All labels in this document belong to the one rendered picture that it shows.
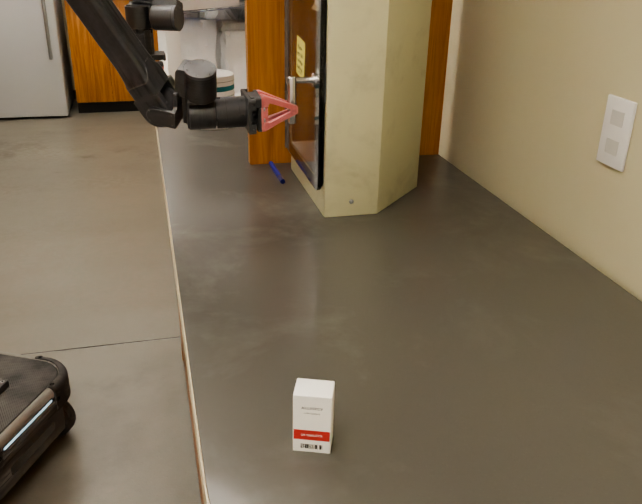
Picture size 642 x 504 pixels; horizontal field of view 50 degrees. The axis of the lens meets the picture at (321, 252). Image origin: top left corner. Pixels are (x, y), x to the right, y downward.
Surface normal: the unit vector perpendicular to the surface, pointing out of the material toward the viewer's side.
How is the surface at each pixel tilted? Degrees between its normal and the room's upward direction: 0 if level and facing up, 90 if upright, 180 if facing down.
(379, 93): 90
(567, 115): 90
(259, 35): 90
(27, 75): 90
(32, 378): 0
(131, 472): 0
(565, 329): 0
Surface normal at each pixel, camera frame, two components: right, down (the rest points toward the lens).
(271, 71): 0.25, 0.41
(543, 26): -0.97, 0.08
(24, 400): 0.02, -0.91
